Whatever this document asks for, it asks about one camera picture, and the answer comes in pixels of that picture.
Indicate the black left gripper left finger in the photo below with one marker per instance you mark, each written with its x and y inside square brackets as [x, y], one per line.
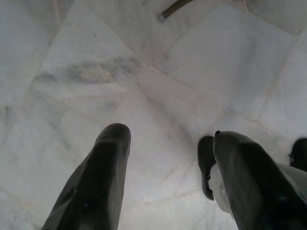
[96, 182]

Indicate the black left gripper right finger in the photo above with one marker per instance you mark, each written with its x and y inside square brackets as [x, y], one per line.
[249, 182]

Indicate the white robot lower leg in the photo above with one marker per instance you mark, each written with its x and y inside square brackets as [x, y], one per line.
[219, 189]

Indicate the grey robot lower leg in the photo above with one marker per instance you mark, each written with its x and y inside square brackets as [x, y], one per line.
[293, 173]

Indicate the dark chair leg, metal cap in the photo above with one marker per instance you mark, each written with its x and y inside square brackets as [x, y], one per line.
[171, 10]

